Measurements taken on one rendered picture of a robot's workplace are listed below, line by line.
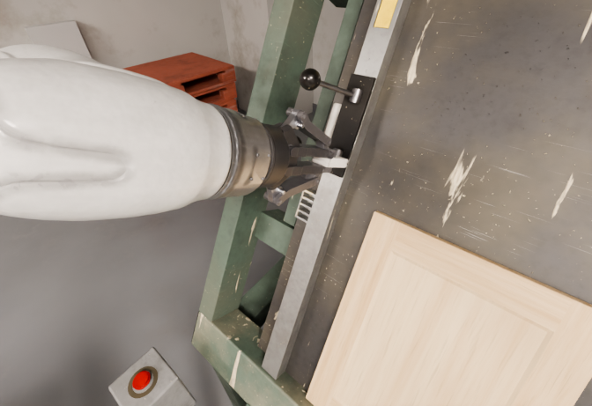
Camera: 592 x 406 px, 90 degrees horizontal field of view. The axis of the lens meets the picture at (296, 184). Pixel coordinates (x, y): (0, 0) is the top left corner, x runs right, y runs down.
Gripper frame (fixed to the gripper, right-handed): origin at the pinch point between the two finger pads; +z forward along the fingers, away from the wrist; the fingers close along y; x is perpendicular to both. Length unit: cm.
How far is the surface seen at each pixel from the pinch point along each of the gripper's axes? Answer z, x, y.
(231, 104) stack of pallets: 165, 208, -5
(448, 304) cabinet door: 14.0, -23.8, -18.4
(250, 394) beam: 11, 7, -66
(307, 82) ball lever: 0.1, 8.8, 11.2
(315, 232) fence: 11.6, 4.1, -17.6
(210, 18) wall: 195, 309, 80
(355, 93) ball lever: 9.6, 4.2, 12.2
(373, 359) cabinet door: 14.0, -16.1, -37.1
